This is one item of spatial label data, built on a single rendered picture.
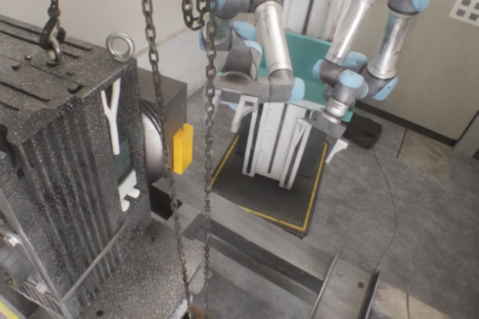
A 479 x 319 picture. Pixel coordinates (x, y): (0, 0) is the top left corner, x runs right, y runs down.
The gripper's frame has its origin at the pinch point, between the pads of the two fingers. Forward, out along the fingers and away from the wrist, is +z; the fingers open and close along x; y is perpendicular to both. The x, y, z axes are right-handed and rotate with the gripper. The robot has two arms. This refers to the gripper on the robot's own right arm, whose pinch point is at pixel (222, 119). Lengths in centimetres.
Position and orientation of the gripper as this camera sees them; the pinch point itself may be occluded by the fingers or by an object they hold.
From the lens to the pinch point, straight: 76.6
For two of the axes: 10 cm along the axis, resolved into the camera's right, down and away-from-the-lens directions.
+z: -2.1, 6.6, -7.2
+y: -0.8, 7.2, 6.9
